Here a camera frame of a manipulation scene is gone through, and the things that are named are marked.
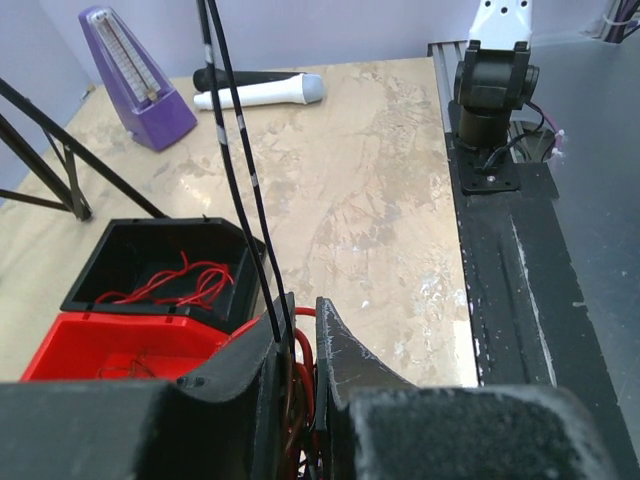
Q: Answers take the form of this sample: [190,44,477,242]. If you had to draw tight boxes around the black microphone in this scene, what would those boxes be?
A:
[192,68,298,93]

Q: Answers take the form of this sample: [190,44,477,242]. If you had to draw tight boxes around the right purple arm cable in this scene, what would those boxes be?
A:
[599,0,640,46]

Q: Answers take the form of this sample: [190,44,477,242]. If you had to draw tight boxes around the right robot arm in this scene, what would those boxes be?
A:
[453,0,540,150]

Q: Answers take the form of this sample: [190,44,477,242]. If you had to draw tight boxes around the aluminium frame rail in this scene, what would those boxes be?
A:
[427,41,466,134]

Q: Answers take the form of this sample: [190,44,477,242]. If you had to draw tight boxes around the black plastic bin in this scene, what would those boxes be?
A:
[61,217,259,333]

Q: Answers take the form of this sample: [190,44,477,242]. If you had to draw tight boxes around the small brown cable clump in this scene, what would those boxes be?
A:
[96,350,160,380]

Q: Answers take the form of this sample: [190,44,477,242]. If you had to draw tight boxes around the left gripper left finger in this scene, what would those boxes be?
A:
[1,294,295,479]

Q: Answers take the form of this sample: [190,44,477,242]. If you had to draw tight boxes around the purple metronome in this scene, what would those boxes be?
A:
[78,6,197,152]

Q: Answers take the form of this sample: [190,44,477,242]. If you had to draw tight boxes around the white microphone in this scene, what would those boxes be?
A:
[193,73,326,110]

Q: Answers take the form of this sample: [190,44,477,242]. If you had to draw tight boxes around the red plastic bin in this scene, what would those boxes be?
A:
[20,312,257,382]

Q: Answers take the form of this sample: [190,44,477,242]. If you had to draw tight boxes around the black white-striped cable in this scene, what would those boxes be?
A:
[195,0,296,351]

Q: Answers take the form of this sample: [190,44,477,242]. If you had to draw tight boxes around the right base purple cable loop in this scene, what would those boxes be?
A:
[529,99,569,163]

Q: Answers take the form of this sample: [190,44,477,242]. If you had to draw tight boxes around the black music stand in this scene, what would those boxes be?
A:
[0,77,171,223]

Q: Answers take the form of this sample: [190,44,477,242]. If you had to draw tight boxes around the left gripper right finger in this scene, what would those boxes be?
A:
[315,297,620,479]

